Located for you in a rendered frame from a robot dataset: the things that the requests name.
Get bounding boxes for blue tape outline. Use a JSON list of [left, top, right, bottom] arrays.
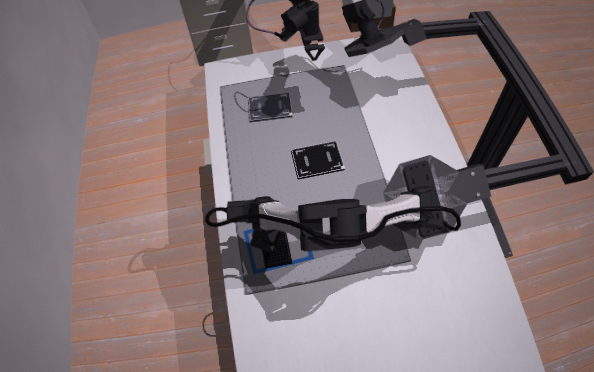
[[244, 229, 314, 274]]

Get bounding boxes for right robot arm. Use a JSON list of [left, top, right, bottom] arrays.
[[280, 0, 386, 46]]

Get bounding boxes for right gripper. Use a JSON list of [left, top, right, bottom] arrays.
[[281, 19, 325, 61]]

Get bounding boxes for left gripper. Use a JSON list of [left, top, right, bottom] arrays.
[[250, 230, 279, 253]]

